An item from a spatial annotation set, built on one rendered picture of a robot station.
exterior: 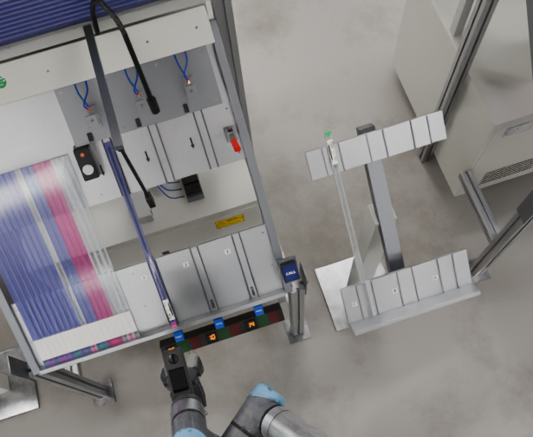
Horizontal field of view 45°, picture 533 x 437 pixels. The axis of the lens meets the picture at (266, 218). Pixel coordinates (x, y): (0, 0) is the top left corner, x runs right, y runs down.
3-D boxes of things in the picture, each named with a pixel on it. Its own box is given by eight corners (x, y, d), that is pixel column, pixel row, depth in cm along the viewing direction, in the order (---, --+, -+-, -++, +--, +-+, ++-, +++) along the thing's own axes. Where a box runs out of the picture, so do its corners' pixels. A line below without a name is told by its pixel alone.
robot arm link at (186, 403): (165, 414, 137) (203, 402, 138) (165, 401, 142) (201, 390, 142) (177, 441, 140) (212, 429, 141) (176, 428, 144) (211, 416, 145)
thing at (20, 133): (243, 153, 161) (246, 158, 156) (-17, 232, 157) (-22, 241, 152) (204, 20, 149) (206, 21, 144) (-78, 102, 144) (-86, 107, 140)
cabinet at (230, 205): (269, 262, 248) (259, 200, 190) (92, 318, 244) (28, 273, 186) (221, 121, 271) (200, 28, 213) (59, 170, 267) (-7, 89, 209)
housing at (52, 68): (209, 36, 151) (215, 42, 138) (4, 97, 148) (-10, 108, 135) (199, 2, 148) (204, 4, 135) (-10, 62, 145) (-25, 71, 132)
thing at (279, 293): (281, 283, 175) (286, 296, 169) (44, 360, 171) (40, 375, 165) (280, 279, 175) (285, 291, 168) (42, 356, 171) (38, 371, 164)
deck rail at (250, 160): (288, 281, 176) (293, 291, 170) (281, 283, 175) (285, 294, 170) (213, 17, 149) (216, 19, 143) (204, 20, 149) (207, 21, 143)
